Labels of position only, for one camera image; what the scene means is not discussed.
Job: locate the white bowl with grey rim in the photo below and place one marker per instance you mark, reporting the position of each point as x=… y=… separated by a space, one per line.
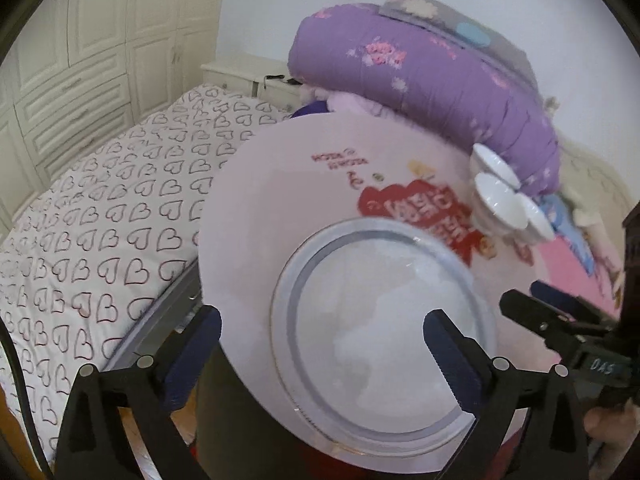
x=492 y=162
x=537 y=222
x=497 y=200

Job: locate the cream bed headboard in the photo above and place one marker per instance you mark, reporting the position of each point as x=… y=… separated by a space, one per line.
x=600 y=170

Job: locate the cream panelled wardrobe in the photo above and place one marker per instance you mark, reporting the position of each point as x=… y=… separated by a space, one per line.
x=75 y=60

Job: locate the round pink printed table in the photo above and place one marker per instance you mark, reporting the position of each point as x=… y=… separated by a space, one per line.
x=280 y=185

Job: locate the light pink fluffy blanket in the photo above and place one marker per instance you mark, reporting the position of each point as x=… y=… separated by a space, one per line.
x=350 y=102

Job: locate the grey floral pillow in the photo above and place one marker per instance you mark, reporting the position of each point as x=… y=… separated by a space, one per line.
x=450 y=20

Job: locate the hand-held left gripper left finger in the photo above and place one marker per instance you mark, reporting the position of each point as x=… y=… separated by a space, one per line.
x=192 y=355

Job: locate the purple floral quilt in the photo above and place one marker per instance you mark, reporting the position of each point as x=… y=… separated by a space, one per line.
x=425 y=85

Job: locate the bed with heart-print sheet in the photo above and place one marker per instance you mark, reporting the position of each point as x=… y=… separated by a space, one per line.
x=125 y=210

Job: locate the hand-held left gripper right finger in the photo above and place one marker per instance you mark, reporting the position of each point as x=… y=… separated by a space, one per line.
x=452 y=360

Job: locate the cream nightstand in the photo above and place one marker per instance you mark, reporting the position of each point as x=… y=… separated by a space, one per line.
x=235 y=67

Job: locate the cream plush toy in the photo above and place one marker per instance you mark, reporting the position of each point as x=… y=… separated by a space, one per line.
x=590 y=217

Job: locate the blue printed pillow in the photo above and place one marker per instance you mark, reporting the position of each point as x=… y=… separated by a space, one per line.
x=572 y=240

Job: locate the person's right hand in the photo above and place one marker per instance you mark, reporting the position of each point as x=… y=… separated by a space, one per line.
x=607 y=422

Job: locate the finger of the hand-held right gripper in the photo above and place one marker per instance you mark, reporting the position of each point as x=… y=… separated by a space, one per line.
x=530 y=310
x=565 y=300

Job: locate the dark purple cloth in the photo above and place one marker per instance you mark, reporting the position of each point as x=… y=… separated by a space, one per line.
x=312 y=108

